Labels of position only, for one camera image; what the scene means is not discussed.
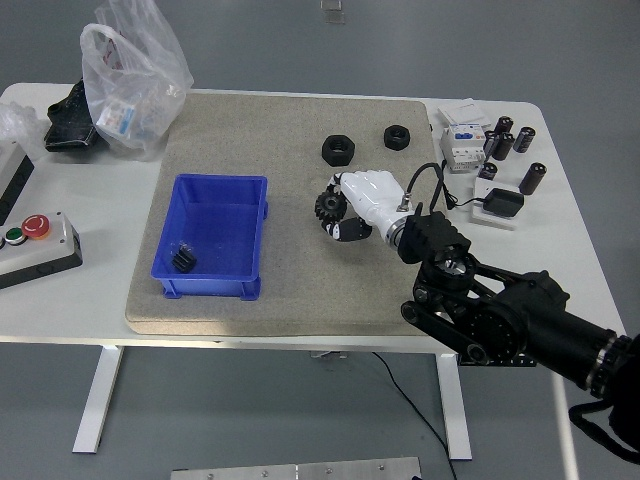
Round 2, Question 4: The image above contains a white table leg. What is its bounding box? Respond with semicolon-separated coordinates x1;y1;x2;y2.
71;345;126;456
434;353;474;461

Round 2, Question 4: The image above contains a thin black adapter cord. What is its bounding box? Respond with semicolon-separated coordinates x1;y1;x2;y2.
439;158;489;212

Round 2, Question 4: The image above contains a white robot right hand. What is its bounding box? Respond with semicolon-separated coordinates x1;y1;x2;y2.
322;169;408;244

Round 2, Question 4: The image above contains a large black hex nut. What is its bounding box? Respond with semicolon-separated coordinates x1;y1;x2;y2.
321;133;358;168

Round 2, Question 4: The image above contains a small black hex nut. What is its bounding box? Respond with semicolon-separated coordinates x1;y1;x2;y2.
383;123;413;151

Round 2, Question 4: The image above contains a clear plastic bag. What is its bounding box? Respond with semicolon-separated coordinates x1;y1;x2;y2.
80;0;196;163

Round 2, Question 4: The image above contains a black under-table control box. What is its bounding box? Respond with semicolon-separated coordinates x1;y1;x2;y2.
456;353;539;369

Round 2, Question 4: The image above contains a clear plastic wrap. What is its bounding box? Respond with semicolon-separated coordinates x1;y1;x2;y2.
0;100;45;157

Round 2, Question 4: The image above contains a silver metal plate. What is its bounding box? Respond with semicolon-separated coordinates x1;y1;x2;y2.
170;455;423;480

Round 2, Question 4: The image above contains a red emergency stop button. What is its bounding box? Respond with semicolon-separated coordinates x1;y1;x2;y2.
21;213;52;241

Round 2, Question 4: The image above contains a black crumpled pouch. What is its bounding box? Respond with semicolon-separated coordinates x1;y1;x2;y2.
44;81;102;153

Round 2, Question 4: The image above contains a metal floor socket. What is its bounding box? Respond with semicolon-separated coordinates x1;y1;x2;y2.
320;0;347;26

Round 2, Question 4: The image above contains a white circuit breaker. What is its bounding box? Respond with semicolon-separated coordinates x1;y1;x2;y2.
439;123;489;174

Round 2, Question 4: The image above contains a blue plastic box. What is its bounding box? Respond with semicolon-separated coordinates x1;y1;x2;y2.
150;173;272;302

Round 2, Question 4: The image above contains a black floor cable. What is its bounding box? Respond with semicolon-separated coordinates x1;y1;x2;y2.
370;351;459;480

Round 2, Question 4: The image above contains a grey emergency stop box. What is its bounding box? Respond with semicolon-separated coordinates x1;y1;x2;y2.
0;210;85;291

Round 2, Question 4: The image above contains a white rectangular block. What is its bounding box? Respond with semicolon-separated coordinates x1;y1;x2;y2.
468;178;518;232

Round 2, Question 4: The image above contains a small black gear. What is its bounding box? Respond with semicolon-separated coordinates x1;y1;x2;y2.
170;247;200;274

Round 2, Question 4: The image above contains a large black gear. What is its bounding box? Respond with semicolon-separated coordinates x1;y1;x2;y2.
314;193;347;233

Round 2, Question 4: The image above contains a blue white carton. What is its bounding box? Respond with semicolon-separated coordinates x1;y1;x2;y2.
96;96;137;137

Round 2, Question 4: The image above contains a grey-brown mat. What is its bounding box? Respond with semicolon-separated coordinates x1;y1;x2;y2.
124;91;467;336

